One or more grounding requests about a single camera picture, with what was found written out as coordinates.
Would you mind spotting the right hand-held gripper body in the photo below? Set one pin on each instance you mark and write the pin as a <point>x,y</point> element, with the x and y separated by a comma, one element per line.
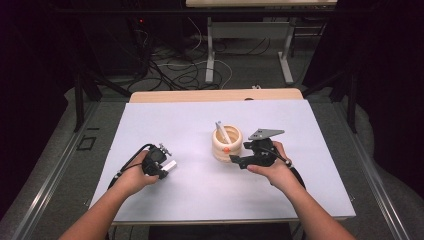
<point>265,153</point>

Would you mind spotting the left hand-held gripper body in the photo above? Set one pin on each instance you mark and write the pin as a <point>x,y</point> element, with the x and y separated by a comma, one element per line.
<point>153,163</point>

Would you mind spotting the cream ribbed pen holder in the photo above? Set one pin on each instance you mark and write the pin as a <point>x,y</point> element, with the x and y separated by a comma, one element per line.
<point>226,153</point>

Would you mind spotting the person's left hand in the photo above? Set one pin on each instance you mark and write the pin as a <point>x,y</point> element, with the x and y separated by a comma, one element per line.
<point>135,178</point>

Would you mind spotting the person's right hand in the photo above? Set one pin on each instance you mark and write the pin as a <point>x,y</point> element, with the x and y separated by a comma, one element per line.
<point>281,173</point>

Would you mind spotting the white table mat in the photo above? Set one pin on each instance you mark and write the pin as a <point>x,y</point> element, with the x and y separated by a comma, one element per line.
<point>200,186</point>

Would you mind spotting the light wooden table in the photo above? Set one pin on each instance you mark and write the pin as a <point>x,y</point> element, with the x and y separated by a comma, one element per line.
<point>200,95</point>

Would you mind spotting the black metal stand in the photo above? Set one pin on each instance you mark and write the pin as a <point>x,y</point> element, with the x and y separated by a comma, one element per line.
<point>79,100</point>
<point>351,103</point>

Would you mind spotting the white-framed desk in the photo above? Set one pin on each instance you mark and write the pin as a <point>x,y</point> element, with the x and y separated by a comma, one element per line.
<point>210,50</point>

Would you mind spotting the dark computer tower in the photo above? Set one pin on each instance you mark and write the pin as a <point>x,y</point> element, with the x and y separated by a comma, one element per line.
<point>113,43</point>

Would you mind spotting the aluminium floor rail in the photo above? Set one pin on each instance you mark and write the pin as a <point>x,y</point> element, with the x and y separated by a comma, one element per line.
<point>53,173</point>
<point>370,173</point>

